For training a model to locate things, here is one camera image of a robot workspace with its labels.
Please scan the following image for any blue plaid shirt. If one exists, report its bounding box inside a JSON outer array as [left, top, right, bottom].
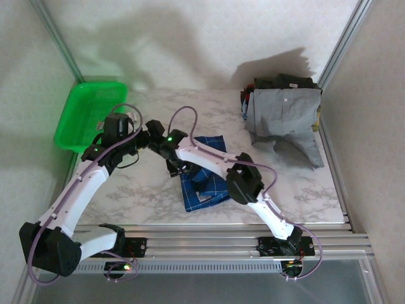
[[179, 135, 232, 213]]

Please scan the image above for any grey button-up shirt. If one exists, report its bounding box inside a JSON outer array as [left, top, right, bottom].
[[244, 87, 325, 171]]

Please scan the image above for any green plastic basket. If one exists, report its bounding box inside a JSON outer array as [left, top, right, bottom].
[[54, 81, 129, 155]]

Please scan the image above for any multicoloured patterned shirt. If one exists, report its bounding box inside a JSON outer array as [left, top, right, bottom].
[[239, 84, 256, 120]]

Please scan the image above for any dark olive folded shirt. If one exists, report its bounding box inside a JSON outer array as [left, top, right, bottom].
[[254, 73, 320, 90]]

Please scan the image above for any mustard folded garment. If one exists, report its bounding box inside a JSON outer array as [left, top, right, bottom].
[[311, 106, 323, 133]]

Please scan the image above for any aluminium rail base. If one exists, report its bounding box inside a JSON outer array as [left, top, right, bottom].
[[28, 223, 376, 262]]

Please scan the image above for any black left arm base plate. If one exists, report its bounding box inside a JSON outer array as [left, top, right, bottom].
[[120, 236, 148, 258]]

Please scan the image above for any aluminium frame post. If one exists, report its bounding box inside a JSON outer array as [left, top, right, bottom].
[[317, 0, 375, 91], [30, 0, 87, 89]]

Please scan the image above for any grey slotted cable duct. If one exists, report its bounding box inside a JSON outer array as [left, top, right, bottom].
[[72, 261, 283, 274]]

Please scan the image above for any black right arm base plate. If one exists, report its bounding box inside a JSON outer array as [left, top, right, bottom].
[[256, 236, 316, 258]]

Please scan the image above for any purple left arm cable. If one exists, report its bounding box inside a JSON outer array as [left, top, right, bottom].
[[27, 103, 143, 286]]

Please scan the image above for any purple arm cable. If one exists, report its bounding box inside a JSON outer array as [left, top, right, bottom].
[[27, 103, 143, 286], [167, 105, 323, 282]]

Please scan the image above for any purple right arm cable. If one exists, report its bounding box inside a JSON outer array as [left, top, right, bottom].
[[167, 105, 323, 282]]

